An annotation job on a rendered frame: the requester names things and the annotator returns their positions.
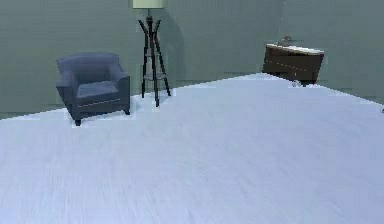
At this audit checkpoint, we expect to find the small grey object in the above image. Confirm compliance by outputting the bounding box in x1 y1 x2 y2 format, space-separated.
278 35 294 48

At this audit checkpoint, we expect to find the blue armchair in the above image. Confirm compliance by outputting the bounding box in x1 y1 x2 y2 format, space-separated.
55 52 132 127

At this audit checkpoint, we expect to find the dark brown cabinet white top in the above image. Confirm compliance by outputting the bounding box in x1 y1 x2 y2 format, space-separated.
262 43 325 88

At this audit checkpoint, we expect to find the black tripod floor lamp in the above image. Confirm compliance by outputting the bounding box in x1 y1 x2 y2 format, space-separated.
131 0 172 108

